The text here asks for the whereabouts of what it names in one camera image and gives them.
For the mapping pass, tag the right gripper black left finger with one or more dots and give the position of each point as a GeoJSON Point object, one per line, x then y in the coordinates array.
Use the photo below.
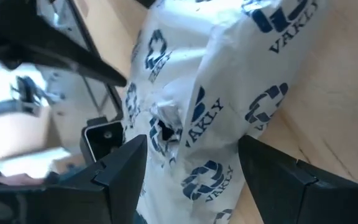
{"type": "Point", "coordinates": [126, 180]}

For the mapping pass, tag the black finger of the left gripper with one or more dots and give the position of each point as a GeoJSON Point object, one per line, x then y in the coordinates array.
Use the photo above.
{"type": "Point", "coordinates": [57, 46]}

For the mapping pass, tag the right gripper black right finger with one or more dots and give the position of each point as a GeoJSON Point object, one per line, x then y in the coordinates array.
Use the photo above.
{"type": "Point", "coordinates": [275, 180]}

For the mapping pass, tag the white pouch blue print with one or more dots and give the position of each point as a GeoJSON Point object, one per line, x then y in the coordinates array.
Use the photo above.
{"type": "Point", "coordinates": [228, 62]}

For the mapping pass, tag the black aluminium rig frame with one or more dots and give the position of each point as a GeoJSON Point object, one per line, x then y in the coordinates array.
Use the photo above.
{"type": "Point", "coordinates": [102, 143]}

